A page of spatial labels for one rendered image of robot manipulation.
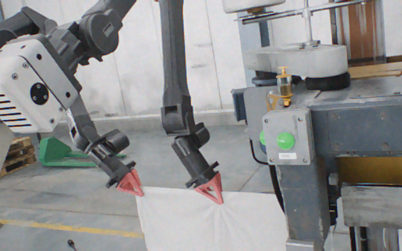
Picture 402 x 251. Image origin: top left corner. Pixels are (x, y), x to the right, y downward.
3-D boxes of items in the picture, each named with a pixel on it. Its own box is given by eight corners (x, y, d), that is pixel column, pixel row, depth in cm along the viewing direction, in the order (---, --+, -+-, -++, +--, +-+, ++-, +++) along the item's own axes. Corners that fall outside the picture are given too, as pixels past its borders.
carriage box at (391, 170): (313, 196, 104) (299, 79, 98) (331, 154, 133) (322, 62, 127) (421, 200, 93) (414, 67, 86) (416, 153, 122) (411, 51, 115)
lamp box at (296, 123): (267, 164, 70) (261, 116, 68) (274, 156, 74) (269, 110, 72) (310, 164, 67) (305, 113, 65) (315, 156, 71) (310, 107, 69)
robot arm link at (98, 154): (84, 157, 120) (87, 147, 116) (101, 146, 125) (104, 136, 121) (100, 173, 119) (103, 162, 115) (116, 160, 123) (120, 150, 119)
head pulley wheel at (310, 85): (301, 93, 80) (299, 81, 80) (310, 85, 88) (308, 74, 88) (348, 88, 76) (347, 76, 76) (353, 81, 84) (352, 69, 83)
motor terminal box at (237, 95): (237, 130, 119) (231, 93, 117) (234, 122, 130) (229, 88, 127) (264, 126, 119) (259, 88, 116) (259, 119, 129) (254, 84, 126)
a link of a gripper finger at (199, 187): (237, 191, 106) (218, 162, 106) (228, 203, 99) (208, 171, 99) (218, 201, 109) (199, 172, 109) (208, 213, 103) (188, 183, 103)
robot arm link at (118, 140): (72, 141, 122) (79, 129, 116) (100, 124, 130) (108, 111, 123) (98, 171, 122) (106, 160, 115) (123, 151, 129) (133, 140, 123)
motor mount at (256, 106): (248, 142, 118) (240, 89, 114) (255, 136, 123) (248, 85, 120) (349, 140, 104) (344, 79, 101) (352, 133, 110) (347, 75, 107)
